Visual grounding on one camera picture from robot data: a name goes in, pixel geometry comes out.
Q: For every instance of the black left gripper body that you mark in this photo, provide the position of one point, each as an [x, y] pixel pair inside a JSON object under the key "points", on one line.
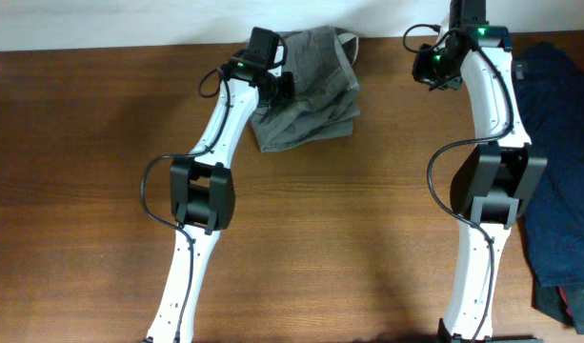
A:
{"points": [[281, 89]]}

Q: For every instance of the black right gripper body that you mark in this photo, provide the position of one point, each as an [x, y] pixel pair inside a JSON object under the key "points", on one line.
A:
{"points": [[433, 69]]}

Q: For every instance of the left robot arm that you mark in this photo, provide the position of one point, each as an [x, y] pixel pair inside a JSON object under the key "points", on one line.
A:
{"points": [[202, 191]]}

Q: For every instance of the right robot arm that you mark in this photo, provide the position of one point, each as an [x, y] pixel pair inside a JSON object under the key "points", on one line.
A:
{"points": [[494, 185]]}

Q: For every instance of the dark blue jeans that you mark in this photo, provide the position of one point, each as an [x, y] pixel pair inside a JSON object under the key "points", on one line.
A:
{"points": [[550, 99]]}

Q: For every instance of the grey shorts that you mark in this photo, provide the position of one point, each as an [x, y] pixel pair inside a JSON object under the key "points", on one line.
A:
{"points": [[325, 91]]}

